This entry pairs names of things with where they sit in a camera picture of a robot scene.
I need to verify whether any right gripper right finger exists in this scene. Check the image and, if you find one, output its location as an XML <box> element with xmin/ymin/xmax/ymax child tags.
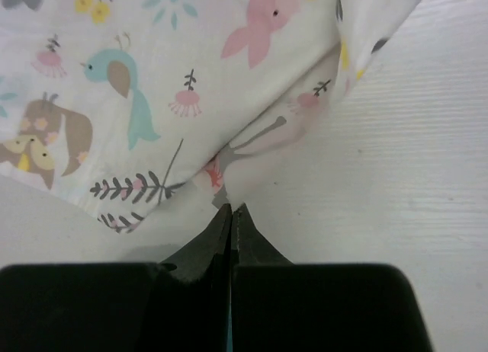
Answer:
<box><xmin>231</xmin><ymin>206</ymin><xmax>433</xmax><ymax>351</ymax></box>

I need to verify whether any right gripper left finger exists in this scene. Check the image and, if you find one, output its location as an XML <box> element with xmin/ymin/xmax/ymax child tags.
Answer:
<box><xmin>1</xmin><ymin>205</ymin><xmax>232</xmax><ymax>351</ymax></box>

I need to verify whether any animal print cloth napkin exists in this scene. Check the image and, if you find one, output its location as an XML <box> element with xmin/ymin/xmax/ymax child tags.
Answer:
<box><xmin>1</xmin><ymin>0</ymin><xmax>422</xmax><ymax>233</ymax></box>

